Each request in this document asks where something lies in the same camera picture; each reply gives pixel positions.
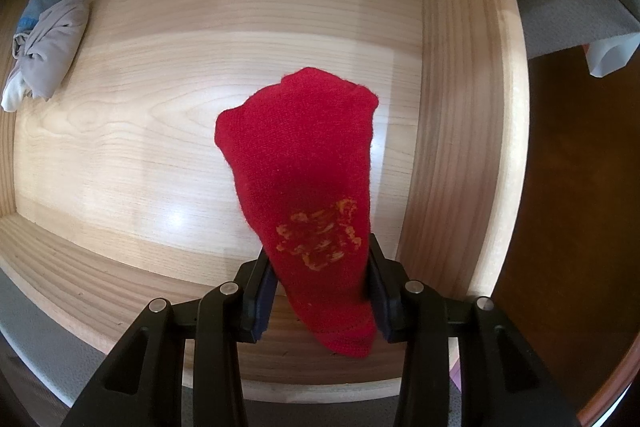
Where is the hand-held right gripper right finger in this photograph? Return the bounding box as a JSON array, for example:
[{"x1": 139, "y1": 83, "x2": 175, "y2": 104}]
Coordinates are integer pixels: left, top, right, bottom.
[{"x1": 367, "y1": 232, "x2": 576, "y2": 427}]

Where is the wooden drawer with grey front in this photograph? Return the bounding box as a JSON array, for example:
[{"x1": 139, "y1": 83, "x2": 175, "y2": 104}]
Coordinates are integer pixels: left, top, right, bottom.
[{"x1": 0, "y1": 0, "x2": 531, "y2": 427}]

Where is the beige sock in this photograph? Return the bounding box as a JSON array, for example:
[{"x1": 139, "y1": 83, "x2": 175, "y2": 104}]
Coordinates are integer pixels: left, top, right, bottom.
[{"x1": 0, "y1": 0, "x2": 91, "y2": 112}]

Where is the red knitted sock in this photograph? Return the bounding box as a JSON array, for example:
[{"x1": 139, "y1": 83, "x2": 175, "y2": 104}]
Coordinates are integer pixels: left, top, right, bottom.
[{"x1": 214, "y1": 67, "x2": 378, "y2": 358}]

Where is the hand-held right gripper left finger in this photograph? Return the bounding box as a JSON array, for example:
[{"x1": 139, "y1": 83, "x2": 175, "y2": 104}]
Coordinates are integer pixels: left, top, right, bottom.
[{"x1": 65, "y1": 252, "x2": 278, "y2": 427}]

